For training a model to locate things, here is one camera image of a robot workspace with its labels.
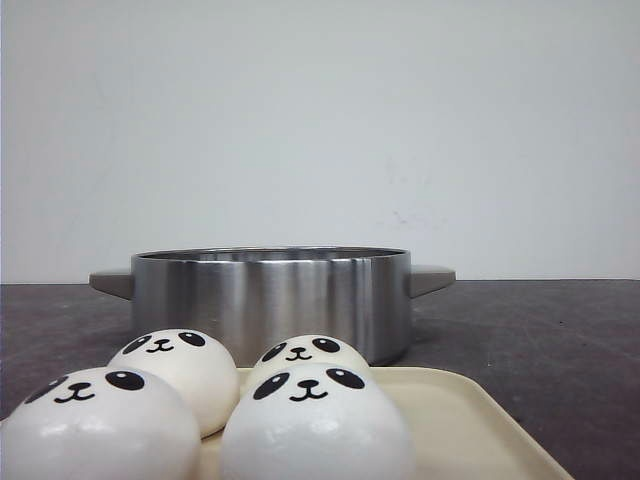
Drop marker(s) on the panda bun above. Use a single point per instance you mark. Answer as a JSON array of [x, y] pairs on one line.
[[196, 365], [307, 349], [101, 423], [316, 421]]

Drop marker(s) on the stainless steel steamer pot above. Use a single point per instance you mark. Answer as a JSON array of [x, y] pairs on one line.
[[250, 298]]

